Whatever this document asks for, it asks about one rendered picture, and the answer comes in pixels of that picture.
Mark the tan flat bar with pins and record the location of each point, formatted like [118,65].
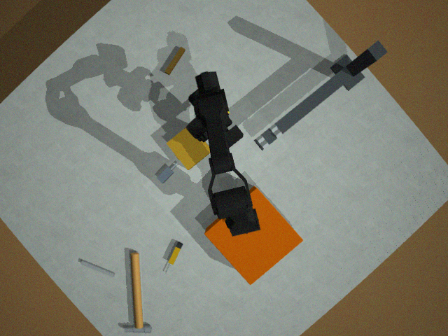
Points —
[176,58]

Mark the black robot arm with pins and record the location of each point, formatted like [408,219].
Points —
[210,108]

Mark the yellow block with round hole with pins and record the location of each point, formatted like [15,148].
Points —
[188,149]

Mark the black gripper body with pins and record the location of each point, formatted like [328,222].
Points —
[233,135]

